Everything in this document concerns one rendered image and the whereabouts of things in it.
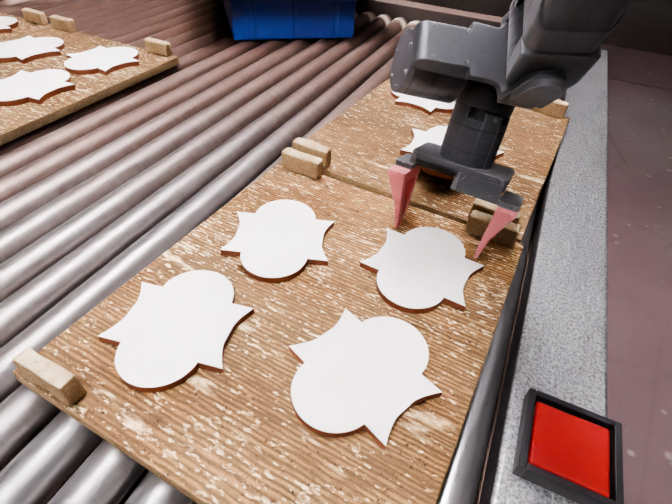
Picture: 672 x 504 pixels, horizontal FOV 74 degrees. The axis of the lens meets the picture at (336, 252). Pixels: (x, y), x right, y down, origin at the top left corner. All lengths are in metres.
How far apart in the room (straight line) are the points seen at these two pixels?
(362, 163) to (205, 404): 0.41
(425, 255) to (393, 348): 0.14
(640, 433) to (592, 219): 1.12
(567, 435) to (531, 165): 0.43
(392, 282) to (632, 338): 1.59
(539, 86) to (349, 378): 0.28
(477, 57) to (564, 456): 0.34
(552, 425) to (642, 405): 1.38
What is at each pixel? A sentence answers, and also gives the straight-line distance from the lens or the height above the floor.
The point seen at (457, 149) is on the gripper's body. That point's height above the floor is 1.06.
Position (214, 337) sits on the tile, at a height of 0.94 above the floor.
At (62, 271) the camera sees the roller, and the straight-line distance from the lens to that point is 0.57.
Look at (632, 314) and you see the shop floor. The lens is 2.10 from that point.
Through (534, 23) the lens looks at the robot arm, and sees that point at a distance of 0.38.
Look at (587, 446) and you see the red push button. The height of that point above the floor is 0.93.
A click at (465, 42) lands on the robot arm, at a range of 0.44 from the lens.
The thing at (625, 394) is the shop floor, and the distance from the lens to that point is 1.81.
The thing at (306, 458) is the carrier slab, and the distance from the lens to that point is 0.37.
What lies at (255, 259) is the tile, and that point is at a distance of 0.49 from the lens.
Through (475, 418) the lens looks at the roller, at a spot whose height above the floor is 0.92.
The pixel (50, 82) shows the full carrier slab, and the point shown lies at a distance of 0.97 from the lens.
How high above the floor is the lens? 1.28
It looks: 42 degrees down
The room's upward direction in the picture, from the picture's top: 4 degrees clockwise
